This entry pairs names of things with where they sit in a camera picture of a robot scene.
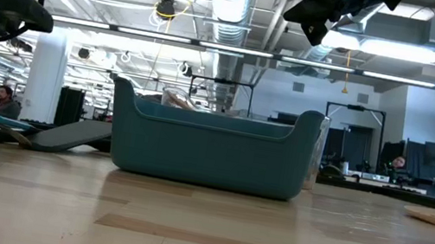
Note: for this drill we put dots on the LED light bar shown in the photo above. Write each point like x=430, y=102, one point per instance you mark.
x=233, y=49

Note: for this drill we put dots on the square black spatula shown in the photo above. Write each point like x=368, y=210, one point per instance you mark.
x=71, y=134

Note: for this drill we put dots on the teal plastic bin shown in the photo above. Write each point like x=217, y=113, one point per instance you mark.
x=208, y=155

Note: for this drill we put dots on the person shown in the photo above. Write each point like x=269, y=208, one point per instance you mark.
x=398, y=164
x=1, y=103

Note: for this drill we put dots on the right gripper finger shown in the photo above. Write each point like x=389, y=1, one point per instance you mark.
x=322, y=29
x=311, y=10

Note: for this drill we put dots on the black rig frame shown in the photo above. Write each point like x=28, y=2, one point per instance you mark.
x=224, y=81
x=355, y=107

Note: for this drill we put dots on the black cabinet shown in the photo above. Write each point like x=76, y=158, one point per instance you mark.
x=70, y=107

